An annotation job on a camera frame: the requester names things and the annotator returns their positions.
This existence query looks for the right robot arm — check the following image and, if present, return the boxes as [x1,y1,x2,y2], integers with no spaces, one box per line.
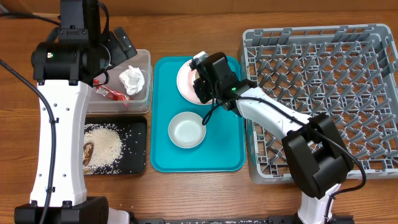
[193,73,353,223]

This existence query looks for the teal serving tray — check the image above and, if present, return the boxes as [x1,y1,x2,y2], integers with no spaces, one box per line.
[150,56,246,172]

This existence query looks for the clear plastic waste bin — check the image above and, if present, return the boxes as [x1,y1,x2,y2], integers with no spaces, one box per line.
[87,49,153,114]

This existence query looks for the large pink plate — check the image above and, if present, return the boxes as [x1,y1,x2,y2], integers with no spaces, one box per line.
[177,59,211,105]

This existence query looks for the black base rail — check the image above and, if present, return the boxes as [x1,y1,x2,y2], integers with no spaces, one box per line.
[133,214,355,224]

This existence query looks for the rice and food scraps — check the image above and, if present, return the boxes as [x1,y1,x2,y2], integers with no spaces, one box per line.
[82,123,147,175]

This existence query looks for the white napkin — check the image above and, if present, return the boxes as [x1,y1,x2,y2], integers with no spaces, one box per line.
[119,65,145,96]

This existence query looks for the black tray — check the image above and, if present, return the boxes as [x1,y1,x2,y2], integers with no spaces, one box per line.
[83,115,148,175]

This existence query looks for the red snack wrapper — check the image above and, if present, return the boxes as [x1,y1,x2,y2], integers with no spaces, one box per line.
[94,79,130,108]

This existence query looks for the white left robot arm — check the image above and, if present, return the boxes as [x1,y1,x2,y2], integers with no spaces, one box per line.
[14,27,137,223]

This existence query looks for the cream cup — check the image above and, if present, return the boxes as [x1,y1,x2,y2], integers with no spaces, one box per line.
[195,70,200,80]

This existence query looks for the grey dishwasher rack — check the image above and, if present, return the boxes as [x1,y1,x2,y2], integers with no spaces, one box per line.
[239,24,397,179]

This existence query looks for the grey bowl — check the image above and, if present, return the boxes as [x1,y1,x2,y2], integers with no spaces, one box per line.
[168,111,206,149]

